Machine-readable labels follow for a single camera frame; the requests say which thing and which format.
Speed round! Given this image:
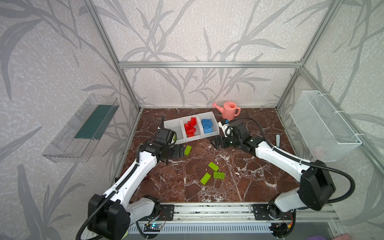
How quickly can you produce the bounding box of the green brick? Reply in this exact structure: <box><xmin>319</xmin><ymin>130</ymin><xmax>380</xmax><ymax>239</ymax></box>
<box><xmin>184</xmin><ymin>145</ymin><xmax>192</xmax><ymax>156</ymax></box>
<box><xmin>200</xmin><ymin>173</ymin><xmax>212</xmax><ymax>186</ymax></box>
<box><xmin>213</xmin><ymin>172</ymin><xmax>226</xmax><ymax>180</ymax></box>
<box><xmin>209</xmin><ymin>162</ymin><xmax>220</xmax><ymax>172</ymax></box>

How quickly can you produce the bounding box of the blue brick bottom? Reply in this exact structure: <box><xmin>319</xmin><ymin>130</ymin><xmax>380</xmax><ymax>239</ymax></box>
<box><xmin>204</xmin><ymin>128</ymin><xmax>213</xmax><ymax>134</ymax></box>

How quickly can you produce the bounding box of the blue brick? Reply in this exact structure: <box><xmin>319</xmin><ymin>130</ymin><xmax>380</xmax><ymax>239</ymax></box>
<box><xmin>202</xmin><ymin>119</ymin><xmax>213</xmax><ymax>124</ymax></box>
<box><xmin>202</xmin><ymin>124</ymin><xmax>213</xmax><ymax>129</ymax></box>
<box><xmin>204</xmin><ymin>128</ymin><xmax>213</xmax><ymax>134</ymax></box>

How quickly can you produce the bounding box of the green brick bottom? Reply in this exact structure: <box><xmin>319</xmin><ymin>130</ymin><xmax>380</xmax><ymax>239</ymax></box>
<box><xmin>200</xmin><ymin>173</ymin><xmax>212</xmax><ymax>186</ymax></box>

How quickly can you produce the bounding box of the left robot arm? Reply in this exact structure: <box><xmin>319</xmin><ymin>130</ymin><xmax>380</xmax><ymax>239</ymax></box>
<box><xmin>76</xmin><ymin>127</ymin><xmax>177</xmax><ymax>240</ymax></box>

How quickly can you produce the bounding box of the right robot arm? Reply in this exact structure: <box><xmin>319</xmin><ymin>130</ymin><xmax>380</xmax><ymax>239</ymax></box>
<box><xmin>211</xmin><ymin>118</ymin><xmax>356</xmax><ymax>219</ymax></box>

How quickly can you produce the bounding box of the middle white bin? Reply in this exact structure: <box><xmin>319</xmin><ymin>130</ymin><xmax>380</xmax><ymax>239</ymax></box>
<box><xmin>181</xmin><ymin>115</ymin><xmax>204</xmax><ymax>142</ymax></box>

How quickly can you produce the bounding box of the white bin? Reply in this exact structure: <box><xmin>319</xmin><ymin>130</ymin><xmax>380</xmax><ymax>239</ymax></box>
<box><xmin>181</xmin><ymin>115</ymin><xmax>204</xmax><ymax>142</ymax></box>
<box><xmin>164</xmin><ymin>118</ymin><xmax>186</xmax><ymax>144</ymax></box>
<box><xmin>197</xmin><ymin>112</ymin><xmax>220</xmax><ymax>138</ymax></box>

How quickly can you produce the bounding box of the left white bin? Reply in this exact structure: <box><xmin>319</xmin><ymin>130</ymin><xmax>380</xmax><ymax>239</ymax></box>
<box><xmin>164</xmin><ymin>118</ymin><xmax>186</xmax><ymax>144</ymax></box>

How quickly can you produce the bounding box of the right white bin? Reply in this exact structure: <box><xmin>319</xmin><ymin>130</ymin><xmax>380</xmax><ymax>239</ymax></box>
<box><xmin>197</xmin><ymin>112</ymin><xmax>220</xmax><ymax>138</ymax></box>

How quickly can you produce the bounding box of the pink watering can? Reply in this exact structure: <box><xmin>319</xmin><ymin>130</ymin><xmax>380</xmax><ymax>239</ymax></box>
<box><xmin>212</xmin><ymin>101</ymin><xmax>241</xmax><ymax>121</ymax></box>

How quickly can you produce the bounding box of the light blue trowel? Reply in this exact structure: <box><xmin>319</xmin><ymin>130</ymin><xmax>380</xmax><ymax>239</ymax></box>
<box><xmin>276</xmin><ymin>135</ymin><xmax>281</xmax><ymax>148</ymax></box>

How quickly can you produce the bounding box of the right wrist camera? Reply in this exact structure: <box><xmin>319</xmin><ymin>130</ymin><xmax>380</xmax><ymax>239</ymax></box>
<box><xmin>218</xmin><ymin>119</ymin><xmax>232</xmax><ymax>137</ymax></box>

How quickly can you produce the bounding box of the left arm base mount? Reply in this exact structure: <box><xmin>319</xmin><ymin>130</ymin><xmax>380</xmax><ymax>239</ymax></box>
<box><xmin>148</xmin><ymin>204</ymin><xmax>175</xmax><ymax>221</ymax></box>

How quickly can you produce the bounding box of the aluminium front rail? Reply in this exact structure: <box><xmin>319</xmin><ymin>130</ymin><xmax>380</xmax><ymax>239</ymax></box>
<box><xmin>162</xmin><ymin>202</ymin><xmax>340</xmax><ymax>223</ymax></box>

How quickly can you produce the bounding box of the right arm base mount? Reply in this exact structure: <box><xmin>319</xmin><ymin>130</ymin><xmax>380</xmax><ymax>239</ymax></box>
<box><xmin>250</xmin><ymin>204</ymin><xmax>296</xmax><ymax>221</ymax></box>

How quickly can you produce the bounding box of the clear wall shelf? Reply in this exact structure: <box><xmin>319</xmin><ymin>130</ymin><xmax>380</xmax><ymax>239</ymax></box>
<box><xmin>42</xmin><ymin>94</ymin><xmax>120</xmax><ymax>163</ymax></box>

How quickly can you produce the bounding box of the white wire basket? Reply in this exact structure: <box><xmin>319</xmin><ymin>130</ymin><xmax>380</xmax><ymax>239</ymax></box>
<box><xmin>290</xmin><ymin>91</ymin><xmax>362</xmax><ymax>162</ymax></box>

